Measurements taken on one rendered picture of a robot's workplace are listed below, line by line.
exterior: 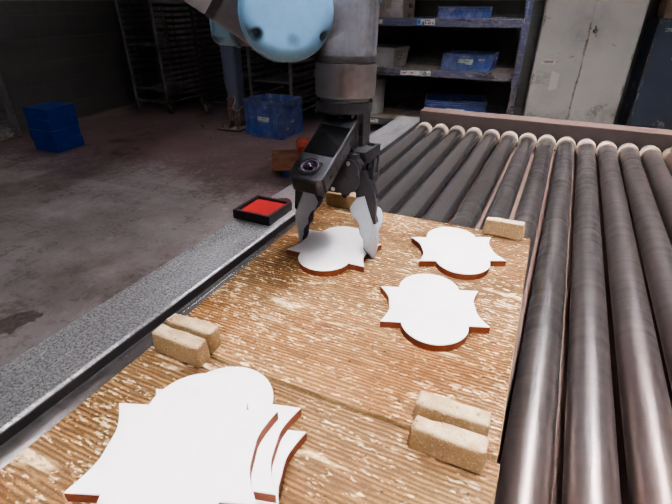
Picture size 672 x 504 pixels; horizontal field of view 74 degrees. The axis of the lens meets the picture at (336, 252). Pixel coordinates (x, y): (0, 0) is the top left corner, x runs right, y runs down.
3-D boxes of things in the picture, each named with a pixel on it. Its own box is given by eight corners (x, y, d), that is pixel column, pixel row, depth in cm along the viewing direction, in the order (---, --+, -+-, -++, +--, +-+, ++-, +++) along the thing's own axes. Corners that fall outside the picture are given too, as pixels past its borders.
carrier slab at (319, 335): (161, 348, 49) (158, 337, 48) (323, 209, 81) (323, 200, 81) (494, 469, 36) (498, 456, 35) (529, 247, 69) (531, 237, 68)
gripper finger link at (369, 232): (401, 240, 65) (378, 181, 63) (388, 257, 60) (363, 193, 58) (382, 245, 67) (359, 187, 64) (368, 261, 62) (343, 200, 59)
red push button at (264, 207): (239, 217, 79) (238, 210, 79) (259, 205, 84) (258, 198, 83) (268, 223, 77) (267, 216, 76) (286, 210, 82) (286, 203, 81)
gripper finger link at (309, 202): (317, 231, 70) (342, 184, 65) (299, 246, 66) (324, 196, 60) (301, 220, 71) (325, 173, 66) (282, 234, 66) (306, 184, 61)
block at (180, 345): (154, 352, 46) (148, 331, 44) (167, 342, 47) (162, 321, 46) (200, 370, 44) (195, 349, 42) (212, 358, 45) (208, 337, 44)
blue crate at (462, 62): (439, 69, 451) (441, 52, 443) (449, 65, 480) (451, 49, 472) (490, 73, 430) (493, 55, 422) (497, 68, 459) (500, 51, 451)
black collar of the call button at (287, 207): (233, 218, 79) (232, 209, 78) (257, 202, 85) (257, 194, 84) (269, 226, 76) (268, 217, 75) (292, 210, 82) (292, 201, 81)
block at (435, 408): (410, 424, 38) (413, 402, 37) (416, 409, 40) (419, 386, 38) (484, 450, 36) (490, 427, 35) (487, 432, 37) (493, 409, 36)
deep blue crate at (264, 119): (244, 135, 476) (241, 98, 458) (267, 126, 507) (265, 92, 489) (283, 140, 456) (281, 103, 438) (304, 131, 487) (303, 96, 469)
